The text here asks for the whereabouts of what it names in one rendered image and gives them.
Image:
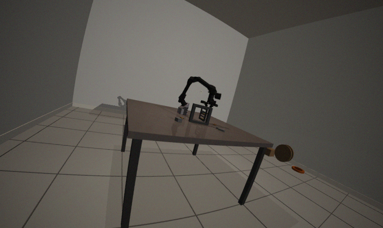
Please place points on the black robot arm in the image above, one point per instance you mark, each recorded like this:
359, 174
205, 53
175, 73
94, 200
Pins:
212, 90

